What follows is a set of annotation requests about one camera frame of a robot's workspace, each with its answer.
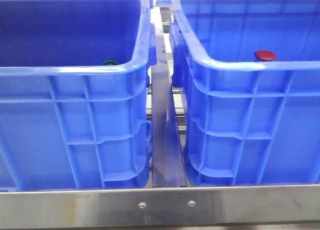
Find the red mushroom push button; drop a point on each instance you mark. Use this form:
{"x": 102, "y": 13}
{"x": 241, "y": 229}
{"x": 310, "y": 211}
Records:
{"x": 264, "y": 56}

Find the green mushroom push button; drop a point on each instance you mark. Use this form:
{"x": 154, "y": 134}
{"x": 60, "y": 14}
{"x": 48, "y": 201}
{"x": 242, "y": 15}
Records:
{"x": 110, "y": 63}

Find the blue plastic source crate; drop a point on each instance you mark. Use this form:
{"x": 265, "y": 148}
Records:
{"x": 67, "y": 121}

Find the blue plastic target crate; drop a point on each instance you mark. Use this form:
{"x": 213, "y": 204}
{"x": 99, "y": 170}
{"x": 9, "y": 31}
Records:
{"x": 249, "y": 123}

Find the steel divider rail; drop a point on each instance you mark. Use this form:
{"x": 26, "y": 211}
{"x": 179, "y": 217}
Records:
{"x": 168, "y": 168}

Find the steel front frame rail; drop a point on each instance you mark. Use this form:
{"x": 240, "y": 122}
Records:
{"x": 160, "y": 206}

